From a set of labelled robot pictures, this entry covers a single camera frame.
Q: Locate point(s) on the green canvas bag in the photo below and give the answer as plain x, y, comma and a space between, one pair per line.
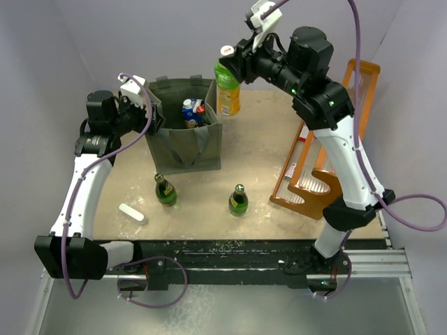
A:
176, 149

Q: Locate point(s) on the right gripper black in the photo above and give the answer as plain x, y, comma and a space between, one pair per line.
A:
242, 62

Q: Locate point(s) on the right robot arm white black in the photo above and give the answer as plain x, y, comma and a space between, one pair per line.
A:
326, 108

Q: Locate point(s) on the left green glass bottle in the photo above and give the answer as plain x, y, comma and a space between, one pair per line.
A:
165, 191

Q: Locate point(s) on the white flat bar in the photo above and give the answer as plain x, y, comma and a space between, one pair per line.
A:
133, 214

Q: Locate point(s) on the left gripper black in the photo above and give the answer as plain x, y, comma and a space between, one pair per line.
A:
124, 102

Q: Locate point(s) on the cola glass bottle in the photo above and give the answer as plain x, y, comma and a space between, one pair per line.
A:
201, 117

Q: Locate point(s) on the green orange juice bottle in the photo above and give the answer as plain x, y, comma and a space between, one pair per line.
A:
228, 90

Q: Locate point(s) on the blue juice carton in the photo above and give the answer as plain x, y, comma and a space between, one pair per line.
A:
189, 111

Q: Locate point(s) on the white red label card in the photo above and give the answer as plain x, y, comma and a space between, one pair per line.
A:
291, 170

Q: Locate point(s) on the green glass bottle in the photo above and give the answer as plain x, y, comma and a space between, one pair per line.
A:
238, 201
165, 191

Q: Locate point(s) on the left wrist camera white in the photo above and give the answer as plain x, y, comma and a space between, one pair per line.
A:
134, 88

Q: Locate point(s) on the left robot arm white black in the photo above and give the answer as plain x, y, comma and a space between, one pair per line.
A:
69, 251

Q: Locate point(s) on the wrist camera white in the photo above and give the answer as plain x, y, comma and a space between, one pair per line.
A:
134, 88
262, 18

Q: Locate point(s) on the right green glass bottle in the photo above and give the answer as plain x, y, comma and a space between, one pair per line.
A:
238, 201

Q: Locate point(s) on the red white small box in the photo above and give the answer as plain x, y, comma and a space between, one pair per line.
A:
304, 133

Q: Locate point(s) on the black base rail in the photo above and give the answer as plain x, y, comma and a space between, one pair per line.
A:
286, 262

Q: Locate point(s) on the orange wooden rack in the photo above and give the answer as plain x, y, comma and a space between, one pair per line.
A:
314, 184

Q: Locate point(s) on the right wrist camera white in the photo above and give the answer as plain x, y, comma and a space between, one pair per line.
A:
262, 18

